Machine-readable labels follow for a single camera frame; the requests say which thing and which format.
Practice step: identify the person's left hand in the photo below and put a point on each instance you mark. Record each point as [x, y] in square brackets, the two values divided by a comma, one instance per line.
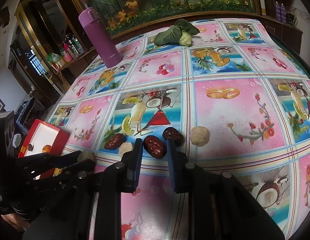
[16, 221]

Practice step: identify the colourful fruit-print tablecloth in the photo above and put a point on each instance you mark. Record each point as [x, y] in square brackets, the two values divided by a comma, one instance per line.
[245, 87]

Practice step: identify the purple thermos bottle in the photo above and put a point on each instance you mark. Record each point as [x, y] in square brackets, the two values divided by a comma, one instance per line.
[99, 37]

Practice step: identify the brown longan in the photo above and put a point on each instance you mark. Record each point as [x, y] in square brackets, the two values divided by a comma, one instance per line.
[30, 147]

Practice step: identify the purple bottles on cabinet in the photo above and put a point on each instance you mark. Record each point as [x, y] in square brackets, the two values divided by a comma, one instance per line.
[280, 12]

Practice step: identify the green leafy vegetable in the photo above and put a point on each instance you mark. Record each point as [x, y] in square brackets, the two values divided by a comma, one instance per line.
[180, 33]

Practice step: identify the red date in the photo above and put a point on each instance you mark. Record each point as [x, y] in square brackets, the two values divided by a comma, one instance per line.
[115, 141]
[154, 147]
[175, 135]

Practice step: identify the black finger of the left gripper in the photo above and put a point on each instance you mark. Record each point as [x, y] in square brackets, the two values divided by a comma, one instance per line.
[69, 175]
[60, 158]

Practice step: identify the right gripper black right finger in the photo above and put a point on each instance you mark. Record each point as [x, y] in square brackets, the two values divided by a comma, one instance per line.
[219, 207]

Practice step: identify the bottles on wooden shelf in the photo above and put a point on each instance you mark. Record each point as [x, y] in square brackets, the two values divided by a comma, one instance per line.
[69, 50]

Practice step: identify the red box with white inside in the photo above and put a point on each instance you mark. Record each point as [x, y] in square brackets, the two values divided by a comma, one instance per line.
[42, 133]

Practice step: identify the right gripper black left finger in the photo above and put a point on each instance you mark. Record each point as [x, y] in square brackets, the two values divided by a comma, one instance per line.
[93, 205]

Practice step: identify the orange mandarin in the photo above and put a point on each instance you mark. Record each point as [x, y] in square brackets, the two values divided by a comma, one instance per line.
[46, 149]

